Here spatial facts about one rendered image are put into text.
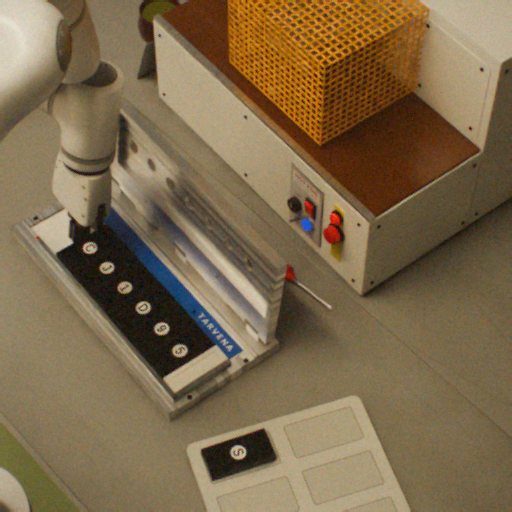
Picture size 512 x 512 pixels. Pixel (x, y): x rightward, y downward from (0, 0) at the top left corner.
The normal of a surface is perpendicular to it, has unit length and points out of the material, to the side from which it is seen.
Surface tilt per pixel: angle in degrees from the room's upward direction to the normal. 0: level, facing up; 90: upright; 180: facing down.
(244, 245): 83
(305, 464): 0
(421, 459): 0
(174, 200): 83
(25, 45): 31
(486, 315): 0
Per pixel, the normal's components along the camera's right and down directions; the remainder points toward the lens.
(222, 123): -0.79, 0.49
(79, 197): -0.72, 0.39
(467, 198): 0.61, 0.63
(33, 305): 0.00, -0.61
